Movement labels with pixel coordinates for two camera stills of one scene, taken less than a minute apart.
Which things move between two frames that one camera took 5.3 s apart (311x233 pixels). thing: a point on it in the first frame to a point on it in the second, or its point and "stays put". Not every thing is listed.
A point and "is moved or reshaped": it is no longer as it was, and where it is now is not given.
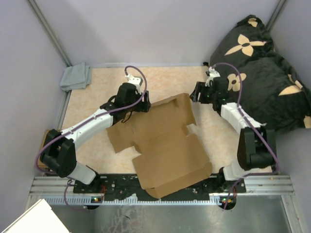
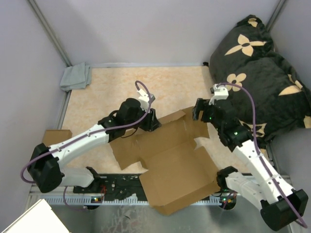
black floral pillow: (271, 92) stays put
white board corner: (39, 218) stays put
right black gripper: (198, 89) to (201, 105)
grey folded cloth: (76, 76) stays put
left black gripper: (144, 107) to (152, 123)
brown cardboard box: (169, 158) is moved or reshaped
